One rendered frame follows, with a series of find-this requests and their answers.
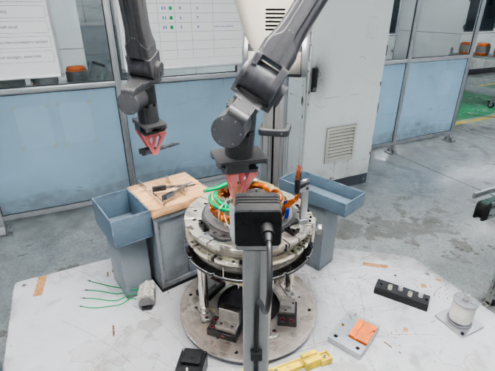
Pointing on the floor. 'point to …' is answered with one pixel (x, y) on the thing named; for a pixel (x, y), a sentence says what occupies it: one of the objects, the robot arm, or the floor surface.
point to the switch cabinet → (339, 91)
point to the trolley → (482, 86)
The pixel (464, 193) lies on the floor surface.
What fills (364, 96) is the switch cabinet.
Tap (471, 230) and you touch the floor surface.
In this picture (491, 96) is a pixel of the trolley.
